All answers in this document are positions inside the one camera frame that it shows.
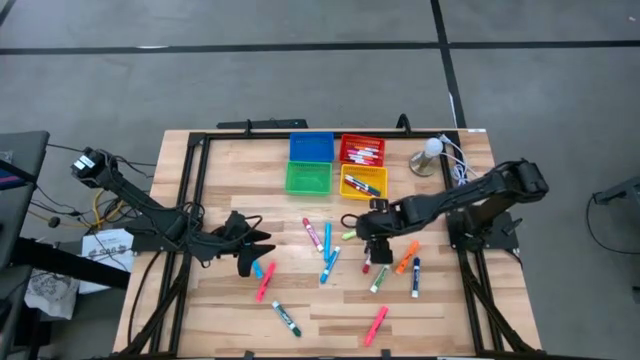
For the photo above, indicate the pink highlighter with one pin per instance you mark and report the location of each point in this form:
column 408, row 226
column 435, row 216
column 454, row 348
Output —
column 266, row 282
column 376, row 326

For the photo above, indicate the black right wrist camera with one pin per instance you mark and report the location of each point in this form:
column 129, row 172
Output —
column 379, row 204

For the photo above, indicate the slim white blue-label pen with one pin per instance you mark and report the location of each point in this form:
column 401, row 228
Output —
column 361, row 162

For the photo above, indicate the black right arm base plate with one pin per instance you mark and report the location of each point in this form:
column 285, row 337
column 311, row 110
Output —
column 500, row 235

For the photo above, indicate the black beam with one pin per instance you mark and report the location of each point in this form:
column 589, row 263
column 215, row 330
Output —
column 75, row 262

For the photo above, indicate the red cap white marker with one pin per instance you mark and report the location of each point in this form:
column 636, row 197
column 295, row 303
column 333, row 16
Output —
column 366, row 267

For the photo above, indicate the yellow plastic basket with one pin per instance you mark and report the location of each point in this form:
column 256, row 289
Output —
column 384, row 175

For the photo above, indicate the crumpled white bag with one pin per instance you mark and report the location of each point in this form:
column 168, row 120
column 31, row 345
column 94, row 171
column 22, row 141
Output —
column 50, row 295

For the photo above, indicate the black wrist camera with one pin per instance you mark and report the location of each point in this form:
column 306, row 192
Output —
column 379, row 204
column 234, row 221

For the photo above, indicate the white bulb lamp brass base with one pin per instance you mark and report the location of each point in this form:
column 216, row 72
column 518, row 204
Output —
column 432, row 146

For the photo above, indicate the green cap white-label marker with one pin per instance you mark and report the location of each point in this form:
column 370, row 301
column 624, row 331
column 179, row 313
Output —
column 380, row 278

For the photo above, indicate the slim green marker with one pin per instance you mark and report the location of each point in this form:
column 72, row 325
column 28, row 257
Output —
column 372, row 190

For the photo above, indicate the grey desk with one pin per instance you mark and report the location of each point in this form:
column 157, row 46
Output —
column 20, row 160

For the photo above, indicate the light green highlighter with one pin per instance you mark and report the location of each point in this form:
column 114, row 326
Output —
column 348, row 235

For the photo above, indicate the small orange white marker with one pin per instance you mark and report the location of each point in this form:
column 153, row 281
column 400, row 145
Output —
column 369, row 159

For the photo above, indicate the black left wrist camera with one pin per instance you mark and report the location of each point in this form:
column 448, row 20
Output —
column 234, row 221

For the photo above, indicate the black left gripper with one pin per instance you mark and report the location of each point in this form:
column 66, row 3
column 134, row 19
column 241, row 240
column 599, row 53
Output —
column 227, row 245

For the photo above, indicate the black aluminium table frame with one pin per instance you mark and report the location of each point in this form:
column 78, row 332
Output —
column 250, row 135

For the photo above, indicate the thick dark green marker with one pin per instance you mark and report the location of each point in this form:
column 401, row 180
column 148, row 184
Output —
column 286, row 318

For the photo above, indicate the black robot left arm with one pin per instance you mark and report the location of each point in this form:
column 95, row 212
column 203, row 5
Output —
column 130, row 192

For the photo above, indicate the black power strip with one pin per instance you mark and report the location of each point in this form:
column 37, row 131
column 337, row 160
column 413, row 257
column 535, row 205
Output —
column 270, row 123

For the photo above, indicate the small pink white marker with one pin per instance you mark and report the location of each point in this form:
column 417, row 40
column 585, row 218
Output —
column 360, row 152

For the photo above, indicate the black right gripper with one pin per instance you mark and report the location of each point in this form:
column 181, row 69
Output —
column 381, row 225

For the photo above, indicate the grey stand foot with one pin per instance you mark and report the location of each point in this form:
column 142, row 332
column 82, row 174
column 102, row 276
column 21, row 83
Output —
column 625, row 189

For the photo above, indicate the slim light blue marker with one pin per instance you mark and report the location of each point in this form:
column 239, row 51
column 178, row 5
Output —
column 327, row 241

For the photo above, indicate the light blue white-label marker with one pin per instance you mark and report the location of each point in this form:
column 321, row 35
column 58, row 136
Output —
column 330, row 265

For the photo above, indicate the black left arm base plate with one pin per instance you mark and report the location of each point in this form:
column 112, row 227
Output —
column 150, row 245

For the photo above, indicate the blue highlighter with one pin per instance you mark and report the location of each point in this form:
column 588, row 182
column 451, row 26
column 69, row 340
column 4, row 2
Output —
column 257, row 271

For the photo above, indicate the white printed paper sheet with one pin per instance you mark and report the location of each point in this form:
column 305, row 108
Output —
column 107, row 250

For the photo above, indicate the green plastic basket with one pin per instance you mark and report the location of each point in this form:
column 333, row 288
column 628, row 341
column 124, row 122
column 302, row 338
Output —
column 308, row 178

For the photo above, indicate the red plastic basket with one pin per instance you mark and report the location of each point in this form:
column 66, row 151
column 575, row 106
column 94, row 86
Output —
column 344, row 140

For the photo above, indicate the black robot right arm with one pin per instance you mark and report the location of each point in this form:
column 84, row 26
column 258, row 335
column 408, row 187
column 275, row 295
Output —
column 465, row 192

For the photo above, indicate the slim red Expo marker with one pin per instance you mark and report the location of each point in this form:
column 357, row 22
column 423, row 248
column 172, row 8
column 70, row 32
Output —
column 356, row 186

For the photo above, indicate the navy blue white-label marker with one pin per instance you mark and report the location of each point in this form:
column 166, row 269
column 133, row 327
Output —
column 416, row 277

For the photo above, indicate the blue plastic basket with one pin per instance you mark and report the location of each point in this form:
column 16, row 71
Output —
column 311, row 146

